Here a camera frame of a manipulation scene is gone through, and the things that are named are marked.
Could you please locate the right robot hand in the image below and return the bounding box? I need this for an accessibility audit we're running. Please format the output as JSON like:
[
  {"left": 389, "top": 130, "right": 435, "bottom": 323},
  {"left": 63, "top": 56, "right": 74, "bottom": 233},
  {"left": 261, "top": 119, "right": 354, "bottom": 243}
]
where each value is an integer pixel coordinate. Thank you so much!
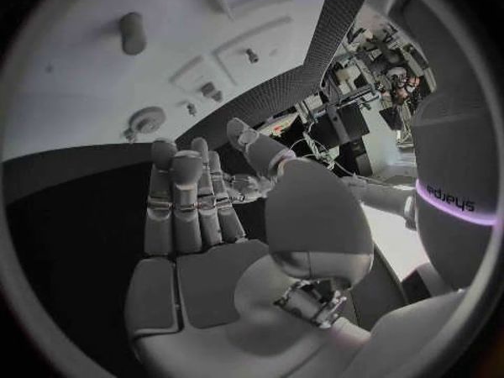
[{"left": 123, "top": 117, "right": 375, "bottom": 378}]

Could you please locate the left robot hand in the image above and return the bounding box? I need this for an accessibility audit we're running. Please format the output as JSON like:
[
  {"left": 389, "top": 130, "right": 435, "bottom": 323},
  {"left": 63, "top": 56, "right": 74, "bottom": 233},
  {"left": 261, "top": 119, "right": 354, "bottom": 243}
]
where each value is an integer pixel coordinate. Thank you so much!
[{"left": 221, "top": 173, "right": 276, "bottom": 204}]

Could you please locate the white task board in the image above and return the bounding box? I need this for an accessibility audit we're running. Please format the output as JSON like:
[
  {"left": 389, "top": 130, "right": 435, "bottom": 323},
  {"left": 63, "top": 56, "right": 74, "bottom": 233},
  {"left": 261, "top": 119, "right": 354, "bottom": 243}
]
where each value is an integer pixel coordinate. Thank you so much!
[{"left": 1, "top": 0, "right": 334, "bottom": 163}]

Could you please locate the grey square plug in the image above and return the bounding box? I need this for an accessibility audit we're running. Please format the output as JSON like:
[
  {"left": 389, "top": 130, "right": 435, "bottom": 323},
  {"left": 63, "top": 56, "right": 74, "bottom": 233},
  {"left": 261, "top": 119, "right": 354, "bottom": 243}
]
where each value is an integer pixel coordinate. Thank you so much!
[{"left": 199, "top": 81, "right": 224, "bottom": 102}]

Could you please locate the black equipment rack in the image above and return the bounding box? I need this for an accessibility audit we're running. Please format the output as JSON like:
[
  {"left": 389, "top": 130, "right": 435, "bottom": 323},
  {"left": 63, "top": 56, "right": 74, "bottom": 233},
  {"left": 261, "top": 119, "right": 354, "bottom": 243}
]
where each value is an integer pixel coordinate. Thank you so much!
[{"left": 313, "top": 102, "right": 374, "bottom": 177}]

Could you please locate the grey gear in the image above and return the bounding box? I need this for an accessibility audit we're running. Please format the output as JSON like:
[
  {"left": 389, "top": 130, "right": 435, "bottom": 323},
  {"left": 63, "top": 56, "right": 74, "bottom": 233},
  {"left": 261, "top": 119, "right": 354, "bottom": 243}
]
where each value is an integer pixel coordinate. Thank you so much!
[{"left": 120, "top": 106, "right": 167, "bottom": 141}]

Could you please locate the grey short cylinder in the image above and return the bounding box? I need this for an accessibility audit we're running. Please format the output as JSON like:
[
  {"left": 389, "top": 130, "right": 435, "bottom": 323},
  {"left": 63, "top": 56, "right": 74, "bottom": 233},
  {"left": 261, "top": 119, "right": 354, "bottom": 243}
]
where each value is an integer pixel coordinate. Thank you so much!
[{"left": 118, "top": 11, "right": 149, "bottom": 56}]

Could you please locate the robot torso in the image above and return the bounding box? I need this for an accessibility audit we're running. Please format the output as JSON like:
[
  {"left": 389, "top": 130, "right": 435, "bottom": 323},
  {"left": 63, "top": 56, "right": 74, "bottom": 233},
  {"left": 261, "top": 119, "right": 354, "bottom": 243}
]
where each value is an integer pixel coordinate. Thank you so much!
[{"left": 387, "top": 0, "right": 503, "bottom": 294}]

